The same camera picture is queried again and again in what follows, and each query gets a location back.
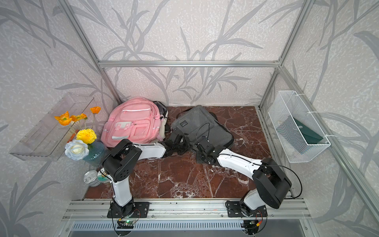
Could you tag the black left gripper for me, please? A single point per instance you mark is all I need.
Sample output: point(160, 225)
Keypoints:
point(187, 146)

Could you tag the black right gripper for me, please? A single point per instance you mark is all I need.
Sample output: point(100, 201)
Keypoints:
point(197, 158)

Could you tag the grey fabric backpack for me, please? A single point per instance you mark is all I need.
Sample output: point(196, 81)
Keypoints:
point(197, 122)

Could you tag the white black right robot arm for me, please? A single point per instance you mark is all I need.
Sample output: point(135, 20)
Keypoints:
point(270, 181)

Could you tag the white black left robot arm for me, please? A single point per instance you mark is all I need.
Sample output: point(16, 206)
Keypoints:
point(120, 163)

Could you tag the pink backpack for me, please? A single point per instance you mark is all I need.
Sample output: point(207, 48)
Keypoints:
point(139, 120)

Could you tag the teal glass vase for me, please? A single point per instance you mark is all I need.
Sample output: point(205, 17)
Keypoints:
point(97, 153)

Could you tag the right controller circuit board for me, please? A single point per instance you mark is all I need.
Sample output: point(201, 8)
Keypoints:
point(251, 227)

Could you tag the controller circuit board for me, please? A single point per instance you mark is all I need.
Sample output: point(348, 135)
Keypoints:
point(124, 223)
point(251, 227)

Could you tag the green labelled tin can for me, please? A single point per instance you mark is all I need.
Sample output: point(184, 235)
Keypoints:
point(102, 177)

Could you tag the small orange artificial flower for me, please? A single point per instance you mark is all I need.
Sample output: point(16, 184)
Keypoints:
point(95, 110)

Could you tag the yellow artificial flower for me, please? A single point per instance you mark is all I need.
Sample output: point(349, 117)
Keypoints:
point(87, 136)

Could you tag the green book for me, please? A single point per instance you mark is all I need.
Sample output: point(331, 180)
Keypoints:
point(298, 135)

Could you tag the silver tin can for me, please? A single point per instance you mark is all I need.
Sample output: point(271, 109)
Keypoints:
point(91, 179)

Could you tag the left controller circuit board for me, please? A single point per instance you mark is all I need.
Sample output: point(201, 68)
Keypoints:
point(124, 223)

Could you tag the white artificial rose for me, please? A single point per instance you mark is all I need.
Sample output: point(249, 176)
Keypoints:
point(76, 150)

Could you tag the orange artificial poppy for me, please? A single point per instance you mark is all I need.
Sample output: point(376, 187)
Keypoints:
point(64, 119)

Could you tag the clear plastic shelf tray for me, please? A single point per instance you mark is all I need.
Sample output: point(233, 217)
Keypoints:
point(46, 141)

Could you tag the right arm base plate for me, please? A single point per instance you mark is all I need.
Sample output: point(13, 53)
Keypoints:
point(240, 209)

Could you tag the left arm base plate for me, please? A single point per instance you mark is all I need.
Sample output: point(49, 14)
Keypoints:
point(131, 210)

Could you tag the white wire mesh basket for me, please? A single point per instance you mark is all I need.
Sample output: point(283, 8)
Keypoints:
point(289, 103)

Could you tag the aluminium mounting rail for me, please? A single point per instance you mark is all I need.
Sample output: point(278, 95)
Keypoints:
point(181, 209)

